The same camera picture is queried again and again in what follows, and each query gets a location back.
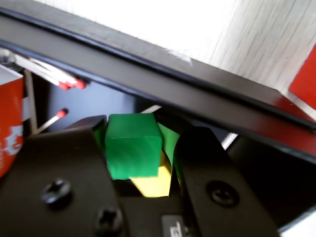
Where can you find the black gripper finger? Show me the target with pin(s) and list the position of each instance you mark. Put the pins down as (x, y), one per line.
(61, 172)
(209, 168)

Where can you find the yellow wooden cube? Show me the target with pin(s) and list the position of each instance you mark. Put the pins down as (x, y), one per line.
(153, 185)

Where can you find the green wooden cube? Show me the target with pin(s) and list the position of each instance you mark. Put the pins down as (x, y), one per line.
(133, 148)

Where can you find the black cardboard box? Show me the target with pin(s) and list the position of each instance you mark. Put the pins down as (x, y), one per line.
(209, 103)

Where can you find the black open box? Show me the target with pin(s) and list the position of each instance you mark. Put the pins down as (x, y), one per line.
(148, 53)

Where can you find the long red-tipped matchstick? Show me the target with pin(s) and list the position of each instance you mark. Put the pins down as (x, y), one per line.
(61, 114)

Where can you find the orange matchbox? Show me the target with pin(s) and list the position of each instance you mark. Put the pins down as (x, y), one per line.
(11, 111)

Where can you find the plain wooden stick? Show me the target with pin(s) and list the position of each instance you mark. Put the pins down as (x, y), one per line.
(151, 109)

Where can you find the short red-tipped matchstick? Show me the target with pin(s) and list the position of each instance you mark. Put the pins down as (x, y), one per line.
(72, 85)
(64, 86)
(81, 84)

